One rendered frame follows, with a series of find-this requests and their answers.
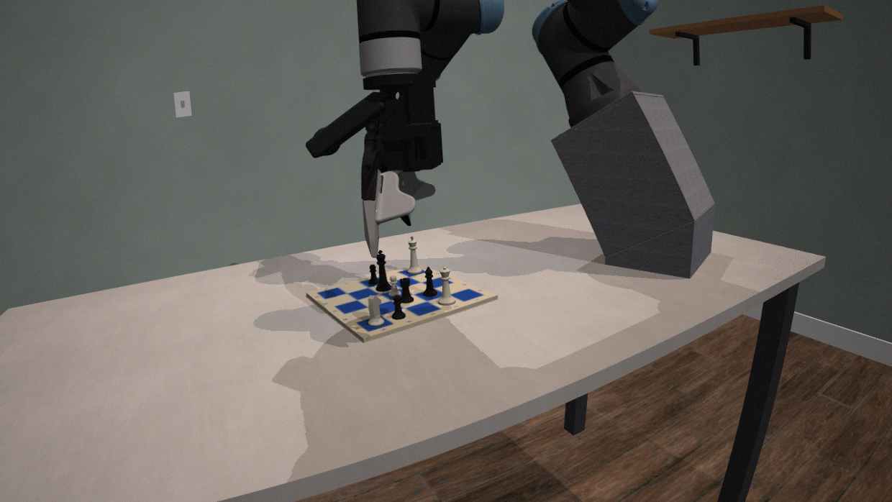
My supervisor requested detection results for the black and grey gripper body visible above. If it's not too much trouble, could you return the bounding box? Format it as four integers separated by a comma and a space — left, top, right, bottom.
363, 73, 443, 173

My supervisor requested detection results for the white pawn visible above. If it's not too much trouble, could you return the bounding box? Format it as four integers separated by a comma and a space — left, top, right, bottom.
388, 275, 401, 297

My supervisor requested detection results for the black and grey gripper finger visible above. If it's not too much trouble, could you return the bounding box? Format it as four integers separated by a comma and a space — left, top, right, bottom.
393, 170, 435, 226
361, 141, 416, 258

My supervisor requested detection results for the white chess king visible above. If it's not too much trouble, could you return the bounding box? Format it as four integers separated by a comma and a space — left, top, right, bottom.
407, 236, 422, 274

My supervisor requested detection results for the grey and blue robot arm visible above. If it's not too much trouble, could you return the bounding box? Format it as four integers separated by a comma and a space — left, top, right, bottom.
306, 0, 658, 158

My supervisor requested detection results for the white queen chess piece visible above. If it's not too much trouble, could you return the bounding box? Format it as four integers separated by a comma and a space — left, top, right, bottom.
438, 267, 455, 306

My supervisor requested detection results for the white knight chess piece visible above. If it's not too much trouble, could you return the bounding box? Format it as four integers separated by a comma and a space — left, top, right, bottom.
368, 295, 384, 327

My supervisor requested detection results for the blue and cream chessboard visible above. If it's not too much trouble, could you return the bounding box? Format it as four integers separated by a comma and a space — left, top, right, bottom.
306, 264, 498, 343

